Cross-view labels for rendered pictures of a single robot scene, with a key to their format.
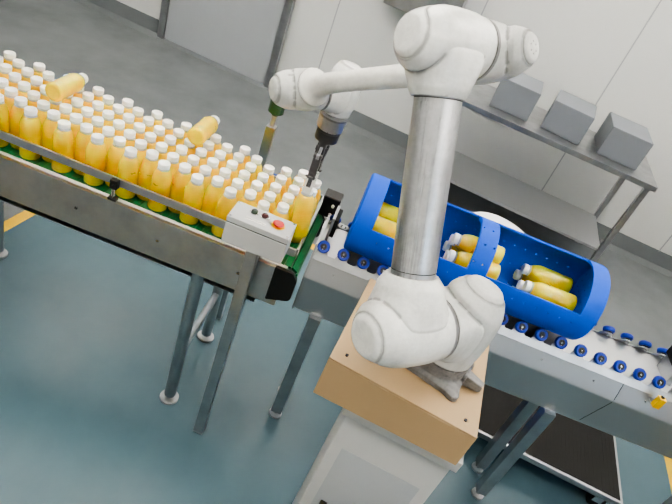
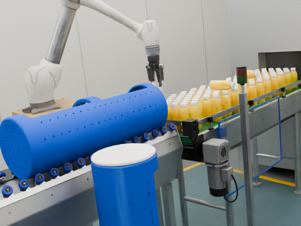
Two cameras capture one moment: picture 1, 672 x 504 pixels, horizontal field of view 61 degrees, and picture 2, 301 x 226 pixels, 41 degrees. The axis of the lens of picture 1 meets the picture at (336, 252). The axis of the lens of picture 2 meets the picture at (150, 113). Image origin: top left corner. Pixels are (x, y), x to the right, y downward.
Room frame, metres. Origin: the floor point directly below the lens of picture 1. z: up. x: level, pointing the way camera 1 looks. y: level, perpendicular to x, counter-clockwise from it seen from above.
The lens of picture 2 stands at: (3.40, -1.67, 1.54)
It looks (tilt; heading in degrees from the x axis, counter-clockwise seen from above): 12 degrees down; 135
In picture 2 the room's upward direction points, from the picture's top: 6 degrees counter-clockwise
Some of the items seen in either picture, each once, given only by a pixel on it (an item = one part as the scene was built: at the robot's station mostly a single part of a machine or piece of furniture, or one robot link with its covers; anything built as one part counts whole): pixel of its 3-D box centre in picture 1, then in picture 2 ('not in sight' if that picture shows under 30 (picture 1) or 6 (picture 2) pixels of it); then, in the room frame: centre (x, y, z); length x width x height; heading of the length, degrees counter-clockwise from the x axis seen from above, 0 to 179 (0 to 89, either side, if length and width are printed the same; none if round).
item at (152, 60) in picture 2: (324, 141); (153, 62); (1.65, 0.16, 1.33); 0.08 x 0.07 x 0.09; 1
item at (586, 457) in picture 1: (472, 400); not in sight; (2.18, -0.94, 0.07); 1.50 x 0.52 x 0.15; 84
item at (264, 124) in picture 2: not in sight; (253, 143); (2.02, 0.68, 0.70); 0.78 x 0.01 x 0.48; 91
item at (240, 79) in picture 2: (277, 106); (242, 79); (2.11, 0.43, 1.18); 0.06 x 0.06 x 0.05
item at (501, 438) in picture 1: (509, 429); not in sight; (1.84, -1.00, 0.31); 0.06 x 0.06 x 0.63; 1
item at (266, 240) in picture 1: (259, 232); not in sight; (1.46, 0.25, 1.05); 0.20 x 0.10 x 0.10; 91
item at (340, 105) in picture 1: (340, 88); (150, 32); (1.64, 0.17, 1.51); 0.13 x 0.11 x 0.16; 136
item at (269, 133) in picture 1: (241, 232); (248, 178); (2.11, 0.43, 0.55); 0.04 x 0.04 x 1.10; 1
